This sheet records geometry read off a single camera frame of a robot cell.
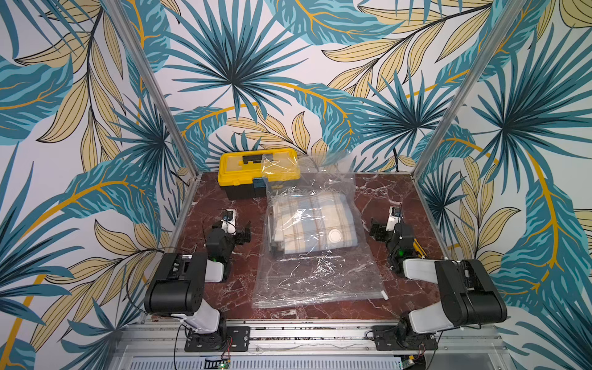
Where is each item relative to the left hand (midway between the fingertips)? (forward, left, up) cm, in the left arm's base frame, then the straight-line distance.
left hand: (237, 221), depth 92 cm
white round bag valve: (-5, -38, 0) cm, 39 cm away
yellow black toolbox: (+18, -2, +9) cm, 20 cm away
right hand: (+2, -60, +1) cm, 60 cm away
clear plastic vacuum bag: (-19, -40, -6) cm, 44 cm away
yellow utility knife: (-8, -73, -6) cm, 74 cm away
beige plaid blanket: (-1, -30, +2) cm, 30 cm away
